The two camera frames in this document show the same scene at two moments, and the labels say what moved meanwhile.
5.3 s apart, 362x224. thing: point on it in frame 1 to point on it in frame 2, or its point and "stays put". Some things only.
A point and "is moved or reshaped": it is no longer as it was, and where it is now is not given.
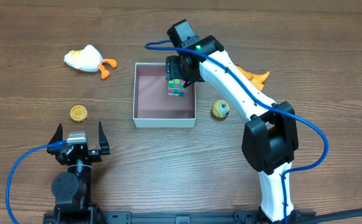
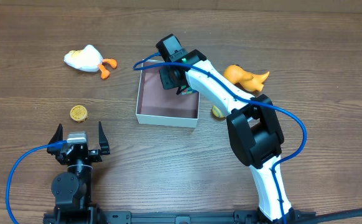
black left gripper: (92, 152) stays put
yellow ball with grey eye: (221, 109) stays put
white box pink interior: (153, 107) stays put
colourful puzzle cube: (175, 87) is moved or reshaped
